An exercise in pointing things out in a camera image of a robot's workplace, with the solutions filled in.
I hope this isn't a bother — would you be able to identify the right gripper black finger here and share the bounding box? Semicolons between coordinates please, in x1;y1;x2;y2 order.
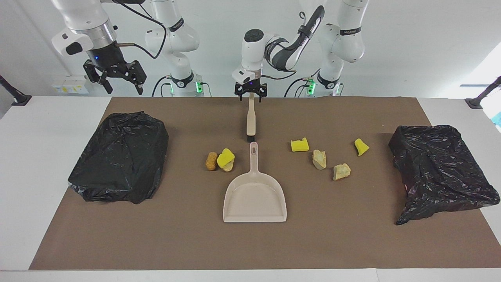
83;61;113;95
126;60;148;95

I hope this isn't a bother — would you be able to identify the beige hand brush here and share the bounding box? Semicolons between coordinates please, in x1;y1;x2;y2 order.
245;94;257;142

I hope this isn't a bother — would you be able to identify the yellow sponge piece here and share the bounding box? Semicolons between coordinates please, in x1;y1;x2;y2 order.
354;138;370;157
216;148;236;169
290;137;310;152

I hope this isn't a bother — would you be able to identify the beige plastic dustpan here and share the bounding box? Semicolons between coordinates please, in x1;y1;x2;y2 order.
223;142;287;223

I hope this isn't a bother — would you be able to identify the left black garbage bag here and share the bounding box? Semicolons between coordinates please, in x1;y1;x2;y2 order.
68;111;169;205

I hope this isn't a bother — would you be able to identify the black garbage bag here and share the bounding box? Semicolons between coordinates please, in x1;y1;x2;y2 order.
68;111;169;205
388;125;501;226

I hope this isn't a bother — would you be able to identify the brown table mat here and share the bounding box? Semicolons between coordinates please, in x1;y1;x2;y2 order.
29;97;501;271

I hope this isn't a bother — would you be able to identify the right black garbage bag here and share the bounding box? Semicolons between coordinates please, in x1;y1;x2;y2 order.
388;125;501;226

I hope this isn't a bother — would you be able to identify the white wall outlet box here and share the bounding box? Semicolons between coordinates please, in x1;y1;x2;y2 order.
52;75;90;94

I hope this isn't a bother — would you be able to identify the right base black cable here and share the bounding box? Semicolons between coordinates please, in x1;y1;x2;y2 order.
152;76;175;97

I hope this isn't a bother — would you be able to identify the base black cable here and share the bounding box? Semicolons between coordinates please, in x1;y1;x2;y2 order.
284;69;319;98
152;76;175;97

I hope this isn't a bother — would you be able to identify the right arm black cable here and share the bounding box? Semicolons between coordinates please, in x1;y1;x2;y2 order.
114;0;168;60

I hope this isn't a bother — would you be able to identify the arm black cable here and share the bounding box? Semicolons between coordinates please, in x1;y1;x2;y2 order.
260;11;325;81
114;0;168;60

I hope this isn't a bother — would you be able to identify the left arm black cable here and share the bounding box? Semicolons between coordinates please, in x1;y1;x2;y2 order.
260;11;325;81

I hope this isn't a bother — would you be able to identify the left base black cable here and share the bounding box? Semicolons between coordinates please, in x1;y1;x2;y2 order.
284;69;319;98

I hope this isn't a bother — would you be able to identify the black camera stand clamp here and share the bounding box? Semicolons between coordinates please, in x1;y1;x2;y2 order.
0;75;32;107
465;76;501;110

